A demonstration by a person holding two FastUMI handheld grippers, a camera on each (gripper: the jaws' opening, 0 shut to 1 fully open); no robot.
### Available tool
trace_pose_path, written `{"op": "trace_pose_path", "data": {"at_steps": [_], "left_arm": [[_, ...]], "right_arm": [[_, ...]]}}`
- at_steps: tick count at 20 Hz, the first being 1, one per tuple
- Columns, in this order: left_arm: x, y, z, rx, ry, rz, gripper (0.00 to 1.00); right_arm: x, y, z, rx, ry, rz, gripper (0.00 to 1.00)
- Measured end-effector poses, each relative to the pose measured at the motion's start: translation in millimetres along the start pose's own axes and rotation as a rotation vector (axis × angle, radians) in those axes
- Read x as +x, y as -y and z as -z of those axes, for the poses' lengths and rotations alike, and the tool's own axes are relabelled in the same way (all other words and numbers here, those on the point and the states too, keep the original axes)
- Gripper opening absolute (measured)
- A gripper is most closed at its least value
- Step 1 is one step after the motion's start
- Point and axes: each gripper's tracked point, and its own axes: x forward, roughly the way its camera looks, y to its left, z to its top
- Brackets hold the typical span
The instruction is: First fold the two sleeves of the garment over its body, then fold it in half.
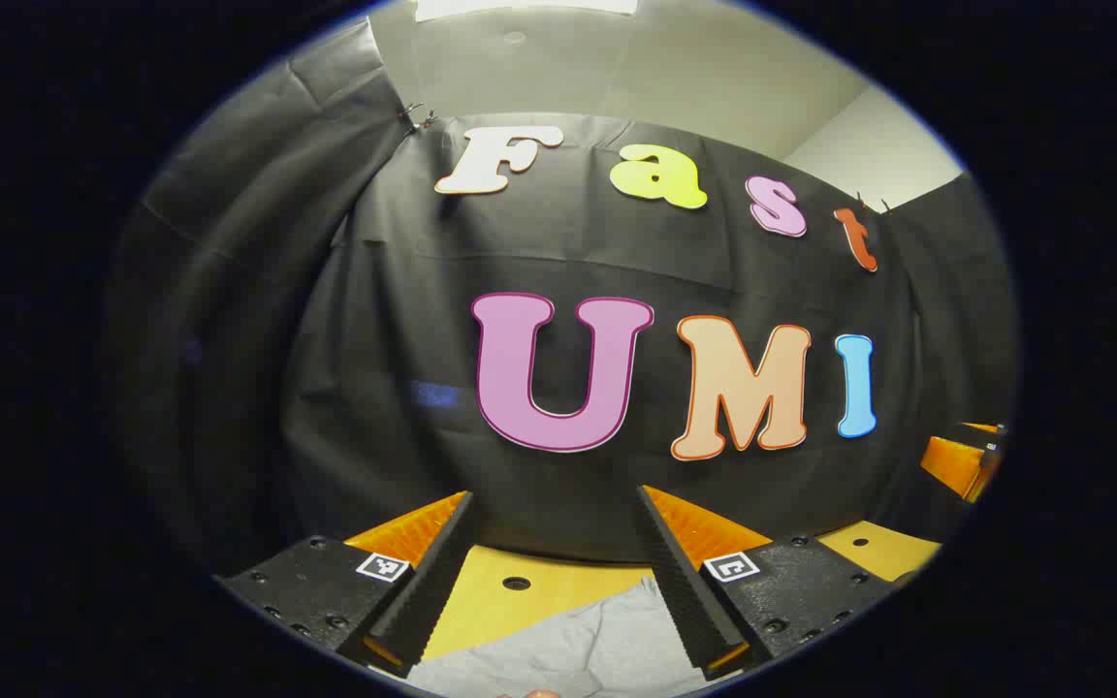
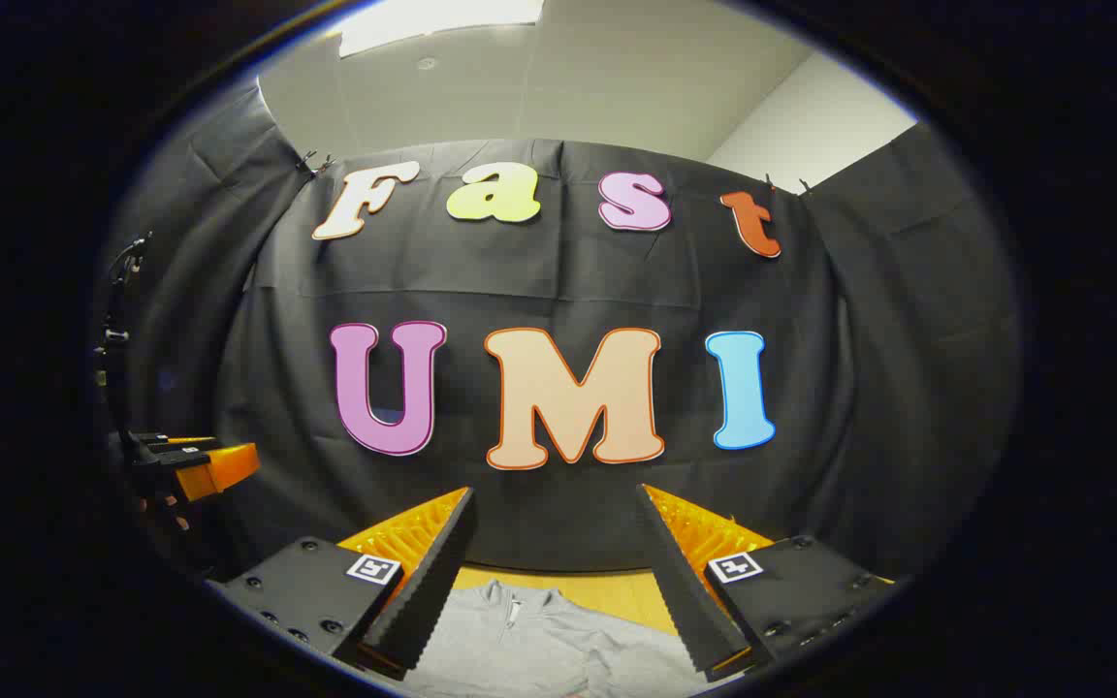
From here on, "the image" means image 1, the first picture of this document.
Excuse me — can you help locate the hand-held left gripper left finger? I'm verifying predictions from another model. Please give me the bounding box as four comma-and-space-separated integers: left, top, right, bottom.
214, 491, 476, 679

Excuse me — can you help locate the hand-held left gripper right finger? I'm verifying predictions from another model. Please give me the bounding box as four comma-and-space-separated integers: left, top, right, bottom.
633, 485, 901, 682

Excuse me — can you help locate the black backdrop cloth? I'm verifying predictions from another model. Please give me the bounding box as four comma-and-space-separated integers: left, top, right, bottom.
103, 19, 1020, 583

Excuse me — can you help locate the grey zip sweatshirt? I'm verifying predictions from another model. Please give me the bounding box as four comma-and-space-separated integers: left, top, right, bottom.
408, 577, 715, 698

